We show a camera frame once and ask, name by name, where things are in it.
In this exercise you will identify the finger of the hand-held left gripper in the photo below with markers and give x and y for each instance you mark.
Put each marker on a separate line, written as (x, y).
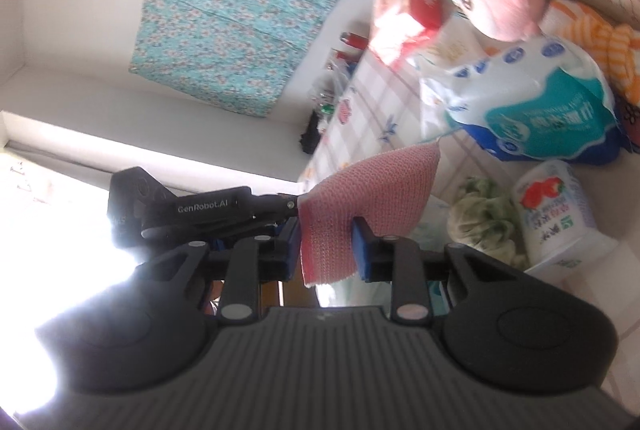
(250, 224)
(275, 202)

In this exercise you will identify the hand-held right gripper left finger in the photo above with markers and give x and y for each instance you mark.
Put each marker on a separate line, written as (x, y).
(292, 252)

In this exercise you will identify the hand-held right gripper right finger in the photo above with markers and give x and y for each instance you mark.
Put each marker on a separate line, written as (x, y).
(362, 255)

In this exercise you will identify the pink textured cloth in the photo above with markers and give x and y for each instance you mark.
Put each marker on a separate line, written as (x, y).
(370, 190)

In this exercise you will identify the black cloth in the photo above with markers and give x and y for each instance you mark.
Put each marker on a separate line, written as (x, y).
(312, 133)

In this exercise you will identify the green white crumpled cloth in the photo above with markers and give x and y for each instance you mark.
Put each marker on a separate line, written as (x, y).
(480, 215)

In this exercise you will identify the clear plastic bag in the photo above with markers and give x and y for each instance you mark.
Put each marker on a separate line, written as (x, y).
(330, 83)

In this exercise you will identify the red bottle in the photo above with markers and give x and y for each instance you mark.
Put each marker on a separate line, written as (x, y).
(352, 41)

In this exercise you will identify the white pack red fruit print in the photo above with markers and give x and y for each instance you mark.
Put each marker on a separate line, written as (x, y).
(555, 220)

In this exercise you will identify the teal floral curtain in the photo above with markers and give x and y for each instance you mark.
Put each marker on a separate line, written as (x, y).
(225, 10)

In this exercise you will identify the blue white wipes pack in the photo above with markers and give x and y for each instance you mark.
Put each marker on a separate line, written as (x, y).
(550, 110)

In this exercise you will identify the orange striped towel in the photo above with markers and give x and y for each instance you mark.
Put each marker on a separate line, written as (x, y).
(600, 40)

